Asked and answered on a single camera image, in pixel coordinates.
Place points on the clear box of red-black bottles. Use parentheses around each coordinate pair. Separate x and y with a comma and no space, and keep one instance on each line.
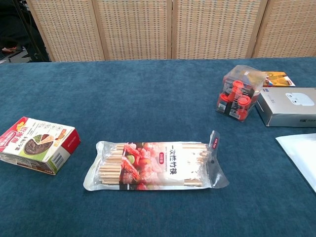
(237,98)

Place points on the yellow orange illustrated box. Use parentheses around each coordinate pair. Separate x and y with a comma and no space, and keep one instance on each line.
(280,79)

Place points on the silver earbuds box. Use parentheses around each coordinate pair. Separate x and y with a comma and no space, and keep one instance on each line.
(286,108)

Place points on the blue velvet tablecloth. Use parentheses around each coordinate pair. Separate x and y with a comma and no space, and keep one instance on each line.
(148,98)

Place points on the bamboo chopsticks plastic pack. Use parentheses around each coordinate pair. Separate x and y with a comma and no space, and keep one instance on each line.
(153,165)

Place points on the woven wood folding screen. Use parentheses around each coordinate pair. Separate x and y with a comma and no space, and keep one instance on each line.
(138,29)

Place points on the red white food carton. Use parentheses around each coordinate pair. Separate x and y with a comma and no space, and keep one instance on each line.
(37,143)

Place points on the black tripod stand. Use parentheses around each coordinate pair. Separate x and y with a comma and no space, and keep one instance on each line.
(34,42)

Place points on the white plastic pouch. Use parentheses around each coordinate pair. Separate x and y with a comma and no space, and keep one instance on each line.
(302,153)

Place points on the red object on floor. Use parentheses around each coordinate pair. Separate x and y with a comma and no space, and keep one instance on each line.
(10,49)

